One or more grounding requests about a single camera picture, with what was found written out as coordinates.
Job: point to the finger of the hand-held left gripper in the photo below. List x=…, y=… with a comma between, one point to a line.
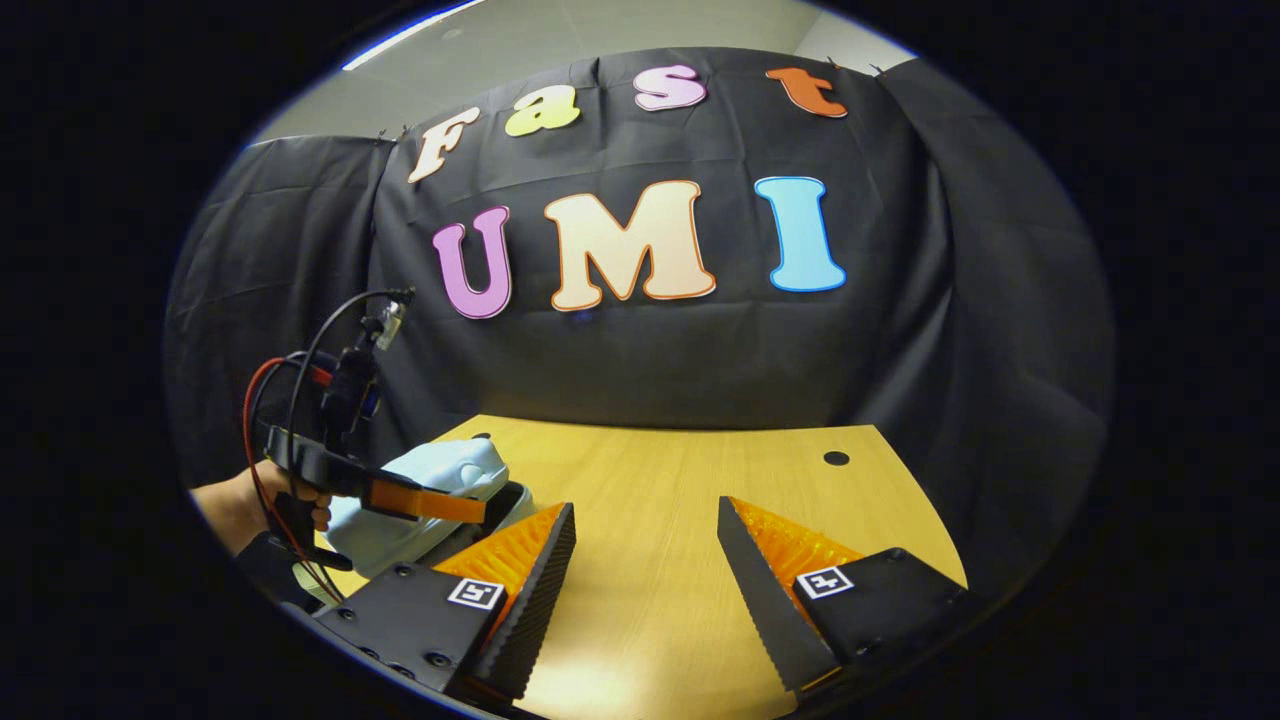
x=430, y=503

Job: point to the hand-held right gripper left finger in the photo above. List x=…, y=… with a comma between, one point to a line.
x=530, y=610

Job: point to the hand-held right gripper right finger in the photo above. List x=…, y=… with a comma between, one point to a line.
x=765, y=600

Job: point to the black backdrop cloth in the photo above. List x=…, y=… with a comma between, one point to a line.
x=650, y=360

